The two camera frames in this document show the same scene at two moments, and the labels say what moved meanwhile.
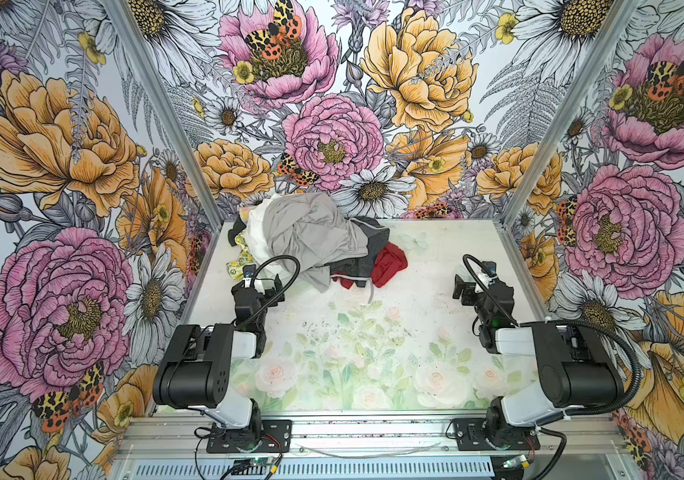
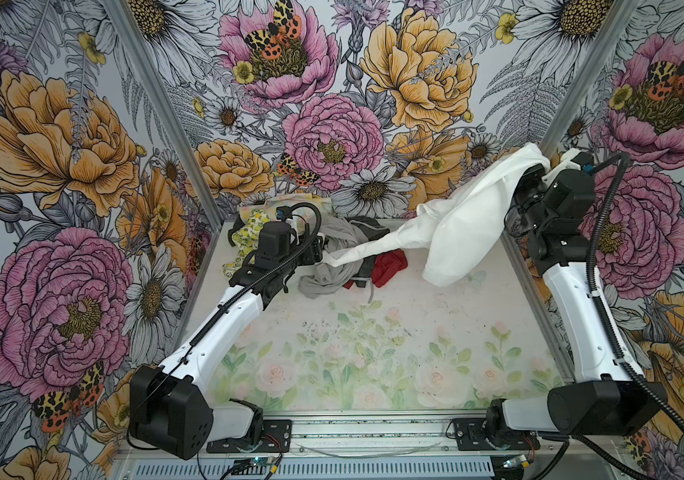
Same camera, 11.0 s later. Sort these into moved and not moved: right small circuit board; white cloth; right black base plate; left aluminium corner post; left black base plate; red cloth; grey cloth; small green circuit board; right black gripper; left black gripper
Moved: left black gripper; right black gripper; grey cloth; white cloth
Not moved: left aluminium corner post; right small circuit board; left black base plate; small green circuit board; red cloth; right black base plate
